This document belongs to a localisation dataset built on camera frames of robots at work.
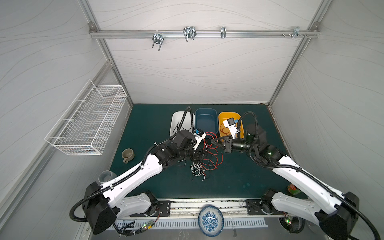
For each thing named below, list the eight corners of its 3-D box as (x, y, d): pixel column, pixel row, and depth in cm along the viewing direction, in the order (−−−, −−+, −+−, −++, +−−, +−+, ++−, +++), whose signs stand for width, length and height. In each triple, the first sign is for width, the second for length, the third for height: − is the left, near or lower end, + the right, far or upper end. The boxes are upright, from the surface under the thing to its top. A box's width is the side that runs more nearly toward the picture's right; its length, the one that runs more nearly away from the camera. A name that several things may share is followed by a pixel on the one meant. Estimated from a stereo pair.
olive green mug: (122, 164, 91) (119, 160, 87) (126, 152, 96) (123, 148, 92) (132, 164, 91) (129, 160, 87) (136, 152, 96) (133, 148, 92)
